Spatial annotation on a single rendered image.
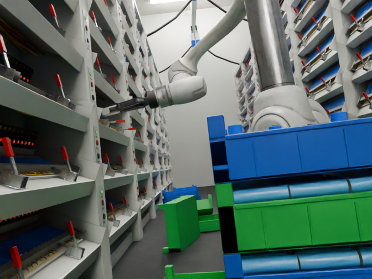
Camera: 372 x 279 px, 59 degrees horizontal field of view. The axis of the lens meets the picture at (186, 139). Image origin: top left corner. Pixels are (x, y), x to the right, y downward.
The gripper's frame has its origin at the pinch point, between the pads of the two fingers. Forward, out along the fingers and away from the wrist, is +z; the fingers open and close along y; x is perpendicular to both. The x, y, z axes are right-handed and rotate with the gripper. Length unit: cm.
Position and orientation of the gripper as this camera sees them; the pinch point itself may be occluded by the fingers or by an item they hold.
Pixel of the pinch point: (110, 110)
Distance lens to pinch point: 143.4
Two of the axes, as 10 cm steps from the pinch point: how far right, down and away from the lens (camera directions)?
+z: -9.7, 2.6, 0.1
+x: 2.6, 9.6, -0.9
